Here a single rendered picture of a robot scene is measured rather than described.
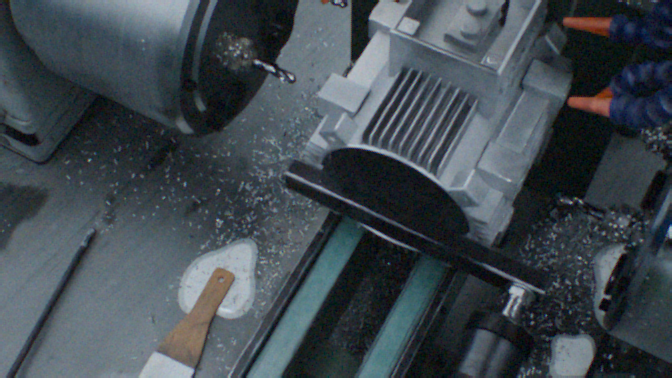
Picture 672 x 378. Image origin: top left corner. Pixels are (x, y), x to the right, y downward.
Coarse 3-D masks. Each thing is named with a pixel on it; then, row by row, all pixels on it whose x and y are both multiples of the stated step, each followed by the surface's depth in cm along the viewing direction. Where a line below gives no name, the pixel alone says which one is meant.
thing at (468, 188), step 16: (544, 32) 87; (560, 32) 88; (544, 48) 88; (560, 48) 87; (320, 128) 83; (336, 128) 82; (352, 128) 83; (336, 144) 83; (464, 176) 80; (480, 176) 80; (464, 192) 79; (480, 192) 80
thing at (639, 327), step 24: (648, 144) 84; (648, 192) 90; (600, 216) 81; (624, 216) 79; (648, 216) 79; (624, 240) 80; (648, 240) 76; (624, 264) 86; (648, 264) 74; (624, 288) 77; (648, 288) 74; (624, 312) 77; (648, 312) 76; (624, 336) 80; (648, 336) 78
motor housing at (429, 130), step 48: (384, 48) 89; (384, 96) 82; (432, 96) 82; (528, 96) 86; (384, 144) 81; (432, 144) 81; (480, 144) 83; (528, 144) 85; (384, 192) 95; (432, 192) 96; (480, 240) 85
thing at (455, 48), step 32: (416, 0) 82; (448, 0) 85; (480, 0) 83; (512, 0) 85; (544, 0) 83; (416, 32) 80; (448, 32) 82; (480, 32) 82; (512, 32) 84; (416, 64) 82; (448, 64) 80; (480, 64) 78; (512, 64) 82; (480, 96) 81
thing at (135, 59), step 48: (48, 0) 87; (96, 0) 85; (144, 0) 83; (192, 0) 82; (240, 0) 89; (288, 0) 100; (48, 48) 91; (96, 48) 87; (144, 48) 85; (192, 48) 85; (240, 48) 88; (144, 96) 89; (192, 96) 89; (240, 96) 98
